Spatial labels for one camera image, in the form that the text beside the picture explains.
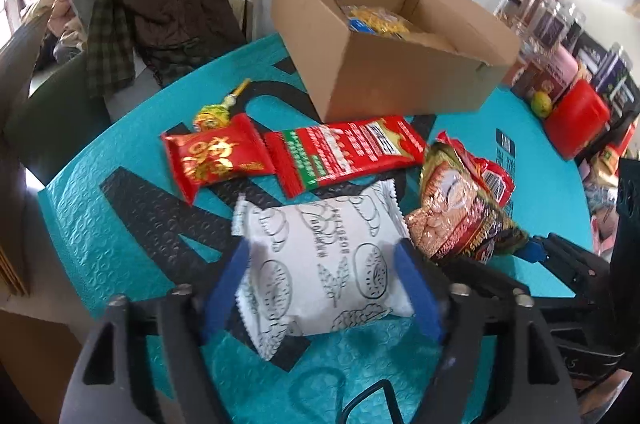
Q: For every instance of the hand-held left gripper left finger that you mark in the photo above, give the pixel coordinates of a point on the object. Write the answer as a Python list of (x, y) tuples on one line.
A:
[(225, 289)]

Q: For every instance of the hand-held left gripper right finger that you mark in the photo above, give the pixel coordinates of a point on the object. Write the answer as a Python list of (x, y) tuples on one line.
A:
[(417, 299)]

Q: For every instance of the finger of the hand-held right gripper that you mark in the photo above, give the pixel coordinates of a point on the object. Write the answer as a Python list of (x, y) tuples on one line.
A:
[(565, 259), (485, 276)]

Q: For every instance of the brown red peanut packet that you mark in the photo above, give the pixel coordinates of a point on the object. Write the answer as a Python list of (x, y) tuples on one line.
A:
[(450, 209)]

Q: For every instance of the white printed snack packet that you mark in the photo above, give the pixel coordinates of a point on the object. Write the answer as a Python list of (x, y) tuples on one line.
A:
[(320, 264)]

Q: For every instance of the red gold-print snack packet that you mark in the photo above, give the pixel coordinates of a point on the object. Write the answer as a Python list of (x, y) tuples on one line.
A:
[(215, 153)]

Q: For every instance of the red green snack packet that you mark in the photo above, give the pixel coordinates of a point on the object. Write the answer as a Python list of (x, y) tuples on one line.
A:
[(345, 153)]

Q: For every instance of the yellow lollipop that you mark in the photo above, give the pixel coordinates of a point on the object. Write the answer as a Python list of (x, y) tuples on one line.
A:
[(207, 119)]

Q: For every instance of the cardboard box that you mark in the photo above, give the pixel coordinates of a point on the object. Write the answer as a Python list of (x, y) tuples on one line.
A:
[(380, 78)]

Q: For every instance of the clear waffle packet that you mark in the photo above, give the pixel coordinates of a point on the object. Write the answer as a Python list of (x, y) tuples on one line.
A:
[(385, 22)]

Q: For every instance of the pile of small packets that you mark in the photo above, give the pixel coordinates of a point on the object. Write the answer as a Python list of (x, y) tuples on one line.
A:
[(602, 199)]

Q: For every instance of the red bottle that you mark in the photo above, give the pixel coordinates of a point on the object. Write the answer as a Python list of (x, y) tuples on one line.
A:
[(580, 118)]

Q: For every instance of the green lime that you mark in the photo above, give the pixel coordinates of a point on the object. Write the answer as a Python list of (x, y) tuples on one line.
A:
[(541, 103)]

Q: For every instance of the teal bubble mat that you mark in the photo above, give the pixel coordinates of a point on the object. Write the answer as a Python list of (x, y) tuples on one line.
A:
[(75, 224)]

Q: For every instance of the pink bottle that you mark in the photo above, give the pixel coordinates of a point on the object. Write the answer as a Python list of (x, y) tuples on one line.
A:
[(557, 66)]

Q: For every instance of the large cardboard sheet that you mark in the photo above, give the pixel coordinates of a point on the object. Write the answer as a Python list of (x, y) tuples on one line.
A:
[(35, 364)]

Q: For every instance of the white quilted seat cushion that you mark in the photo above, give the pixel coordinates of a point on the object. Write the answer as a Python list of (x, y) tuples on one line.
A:
[(142, 96)]

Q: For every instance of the row of clear spice jars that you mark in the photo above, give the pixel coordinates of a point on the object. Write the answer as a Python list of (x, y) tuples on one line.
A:
[(545, 23)]

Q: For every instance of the dark green sofa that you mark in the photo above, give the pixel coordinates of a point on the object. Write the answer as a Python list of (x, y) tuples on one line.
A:
[(50, 118)]

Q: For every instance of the pile of beige bedding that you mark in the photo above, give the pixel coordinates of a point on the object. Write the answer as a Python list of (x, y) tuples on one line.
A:
[(55, 18)]

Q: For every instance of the white leaning picture frame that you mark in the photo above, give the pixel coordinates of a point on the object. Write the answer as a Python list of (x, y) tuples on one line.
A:
[(235, 11)]

